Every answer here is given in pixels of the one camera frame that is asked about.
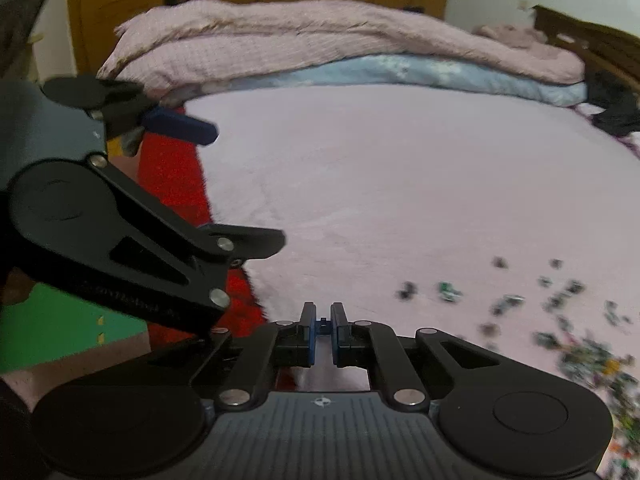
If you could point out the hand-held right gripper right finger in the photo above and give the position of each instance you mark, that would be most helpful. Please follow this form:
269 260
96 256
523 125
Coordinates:
336 342

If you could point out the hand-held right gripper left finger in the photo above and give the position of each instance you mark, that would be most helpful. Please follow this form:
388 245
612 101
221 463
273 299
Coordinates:
311 342

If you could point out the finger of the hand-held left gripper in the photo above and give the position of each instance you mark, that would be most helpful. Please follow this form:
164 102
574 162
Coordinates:
175 122
200 255

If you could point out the red blanket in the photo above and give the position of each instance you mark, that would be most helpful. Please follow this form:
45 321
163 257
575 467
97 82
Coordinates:
170 170

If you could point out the dark panel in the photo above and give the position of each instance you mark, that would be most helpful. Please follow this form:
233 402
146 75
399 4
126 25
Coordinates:
20 25

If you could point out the folded pink quilt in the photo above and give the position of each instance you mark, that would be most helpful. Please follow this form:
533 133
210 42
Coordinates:
300 30

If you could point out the green mat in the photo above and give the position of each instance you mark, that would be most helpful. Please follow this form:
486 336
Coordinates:
50 325

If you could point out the light blue quilt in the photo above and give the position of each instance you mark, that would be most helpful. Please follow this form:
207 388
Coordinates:
400 71

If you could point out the scatter of small colourful pieces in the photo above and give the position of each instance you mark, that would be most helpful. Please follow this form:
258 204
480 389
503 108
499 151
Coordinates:
585 355

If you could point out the pink pillow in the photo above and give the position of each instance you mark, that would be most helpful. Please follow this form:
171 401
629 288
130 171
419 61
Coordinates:
510 35

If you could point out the dark cloth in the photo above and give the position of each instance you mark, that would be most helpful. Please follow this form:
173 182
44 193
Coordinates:
616 105

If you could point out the dark wooden headboard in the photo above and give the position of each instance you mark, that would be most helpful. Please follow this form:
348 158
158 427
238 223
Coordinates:
600 45

